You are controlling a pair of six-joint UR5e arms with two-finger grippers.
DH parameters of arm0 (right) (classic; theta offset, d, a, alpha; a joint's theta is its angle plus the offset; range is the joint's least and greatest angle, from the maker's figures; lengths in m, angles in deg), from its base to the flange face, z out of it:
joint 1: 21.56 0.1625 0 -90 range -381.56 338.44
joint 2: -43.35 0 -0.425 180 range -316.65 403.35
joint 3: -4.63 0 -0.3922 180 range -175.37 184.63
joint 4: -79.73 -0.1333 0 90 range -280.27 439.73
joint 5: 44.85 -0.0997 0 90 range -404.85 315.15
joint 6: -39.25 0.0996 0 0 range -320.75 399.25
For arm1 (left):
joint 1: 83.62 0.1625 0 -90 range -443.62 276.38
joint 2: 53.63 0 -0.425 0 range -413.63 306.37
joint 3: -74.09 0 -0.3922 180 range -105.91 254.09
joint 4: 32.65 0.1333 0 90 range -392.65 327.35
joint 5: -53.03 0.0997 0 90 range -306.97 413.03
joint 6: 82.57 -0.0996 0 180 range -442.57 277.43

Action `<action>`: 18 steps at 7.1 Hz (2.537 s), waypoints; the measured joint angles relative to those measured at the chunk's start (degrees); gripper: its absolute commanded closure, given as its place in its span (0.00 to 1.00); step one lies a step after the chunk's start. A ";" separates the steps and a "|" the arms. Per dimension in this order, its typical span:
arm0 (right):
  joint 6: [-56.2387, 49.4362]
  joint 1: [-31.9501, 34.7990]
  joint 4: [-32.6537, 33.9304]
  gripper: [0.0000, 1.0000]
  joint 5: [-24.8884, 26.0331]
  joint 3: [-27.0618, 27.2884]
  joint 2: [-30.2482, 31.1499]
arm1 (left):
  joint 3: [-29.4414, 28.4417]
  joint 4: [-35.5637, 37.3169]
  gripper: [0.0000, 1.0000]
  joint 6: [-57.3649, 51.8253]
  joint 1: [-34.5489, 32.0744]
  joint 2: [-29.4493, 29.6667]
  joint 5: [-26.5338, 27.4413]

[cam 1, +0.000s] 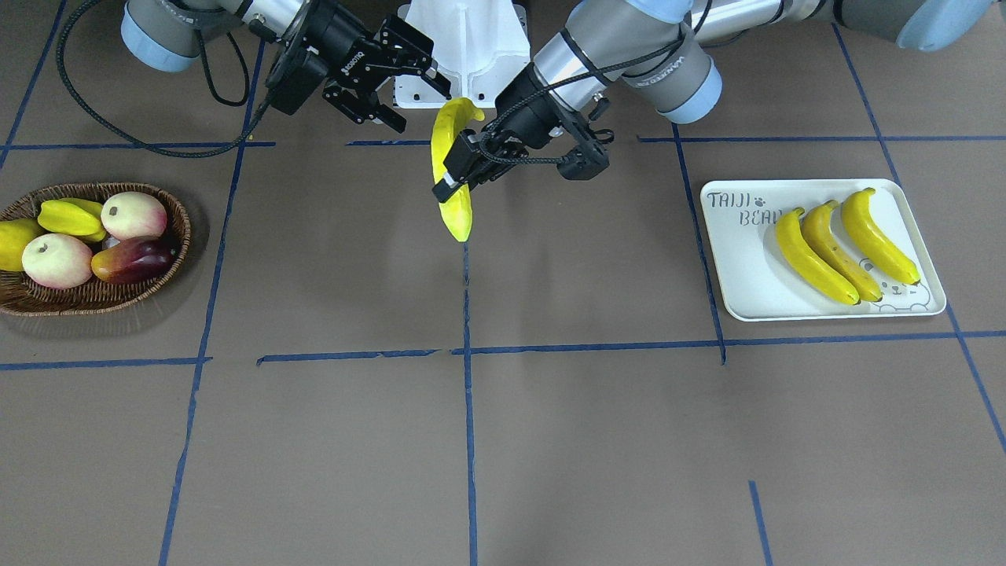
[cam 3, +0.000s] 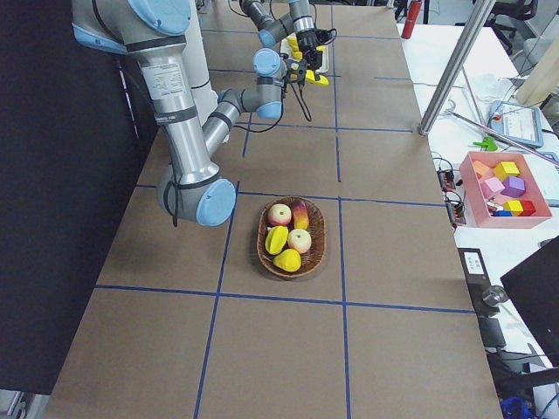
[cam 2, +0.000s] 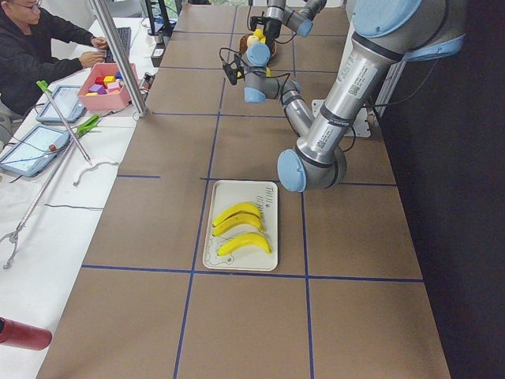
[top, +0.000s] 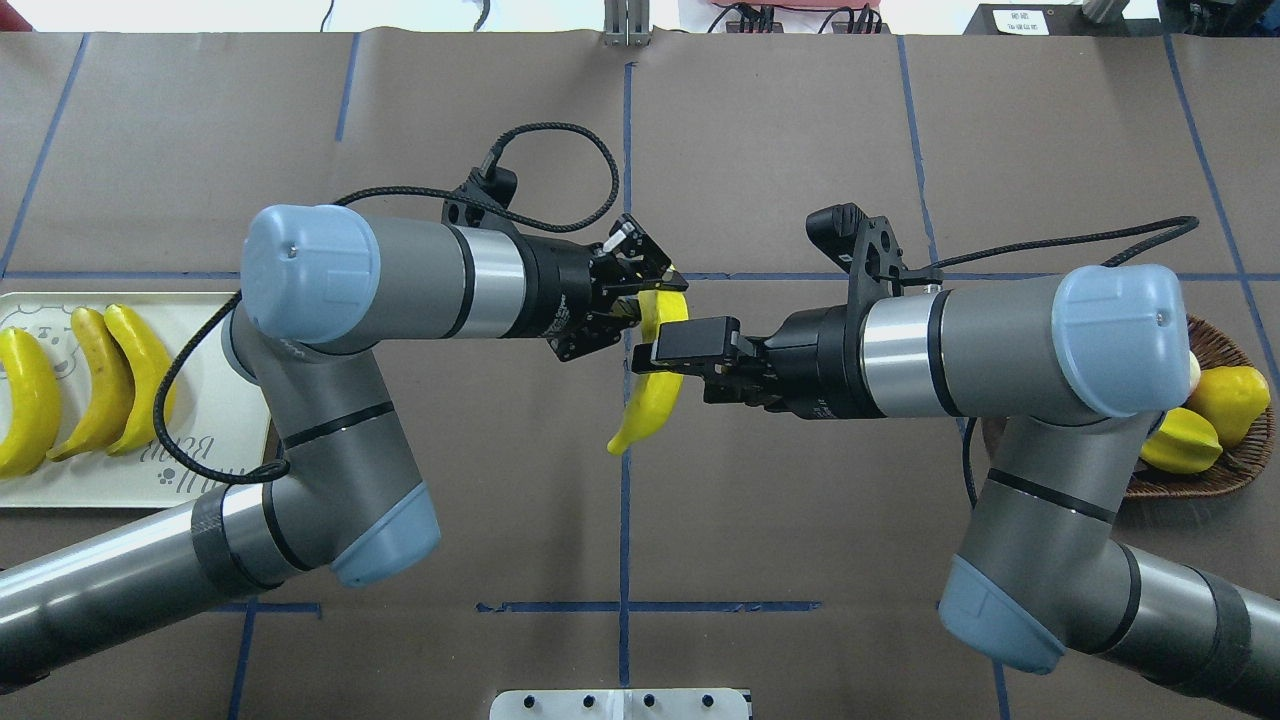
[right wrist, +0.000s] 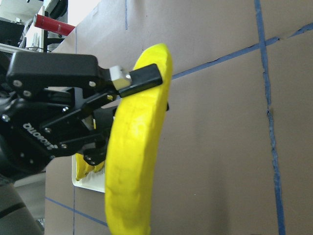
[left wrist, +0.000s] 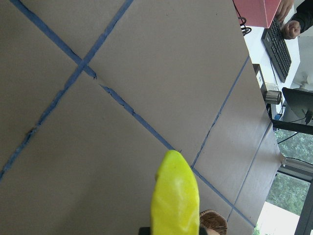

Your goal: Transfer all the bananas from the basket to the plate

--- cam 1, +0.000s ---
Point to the cream bear print tray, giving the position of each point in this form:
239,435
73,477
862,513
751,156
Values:
757,285

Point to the brown wicker basket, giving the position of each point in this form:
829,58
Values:
25,298

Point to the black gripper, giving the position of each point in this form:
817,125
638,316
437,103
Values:
528,104
339,37

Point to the small yellow banana piece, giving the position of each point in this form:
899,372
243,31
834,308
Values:
74,217

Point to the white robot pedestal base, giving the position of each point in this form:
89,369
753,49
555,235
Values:
479,46

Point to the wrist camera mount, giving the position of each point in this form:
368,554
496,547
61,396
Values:
589,157

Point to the yellow mango fruit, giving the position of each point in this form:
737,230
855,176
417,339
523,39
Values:
15,237

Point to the dark red mango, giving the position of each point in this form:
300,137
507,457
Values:
134,260

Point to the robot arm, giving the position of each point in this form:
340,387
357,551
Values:
659,49
168,35

